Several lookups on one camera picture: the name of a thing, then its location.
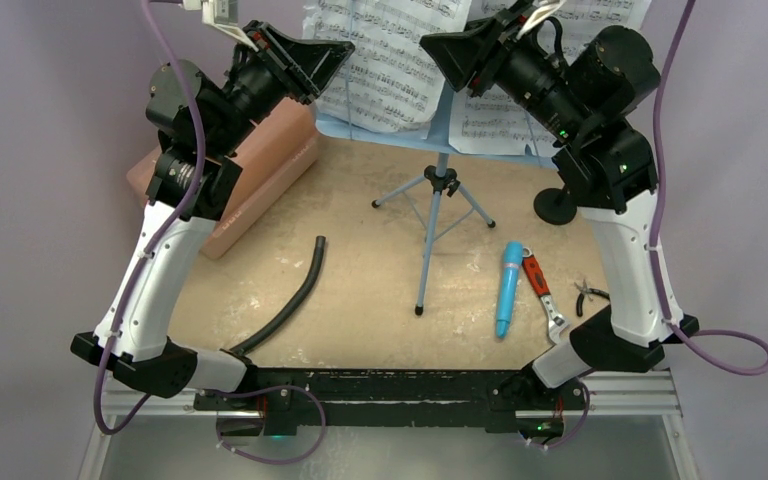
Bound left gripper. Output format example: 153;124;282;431
209;21;354;156

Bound sheet music top page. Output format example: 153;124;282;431
449;0;651;158

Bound sheet music page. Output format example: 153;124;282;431
449;0;651;158
302;0;471;134

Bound sheet music bottom page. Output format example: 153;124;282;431
302;0;471;134

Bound blue music stand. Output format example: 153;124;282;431
314;0;558;317

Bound black microphone desk stand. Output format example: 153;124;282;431
533;187;577;226

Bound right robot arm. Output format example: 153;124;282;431
420;1;700;407

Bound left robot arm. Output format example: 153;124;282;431
70;21;355;409

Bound pink plastic storage box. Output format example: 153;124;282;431
126;99;321;261

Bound blue toy microphone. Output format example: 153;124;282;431
495;241;524;339

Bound small black pliers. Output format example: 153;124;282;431
574;280;610;318

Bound red adjustable wrench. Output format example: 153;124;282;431
522;247;570;345

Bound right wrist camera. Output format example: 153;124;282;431
516;0;566;40

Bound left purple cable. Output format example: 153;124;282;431
92;0;327;465

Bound purple cable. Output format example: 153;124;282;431
92;0;327;465
523;0;768;452

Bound black rubber hose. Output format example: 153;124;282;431
228;235;328;358

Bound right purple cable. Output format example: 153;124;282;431
523;0;768;452

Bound aluminium mounting rail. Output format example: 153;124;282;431
101;371;681;419

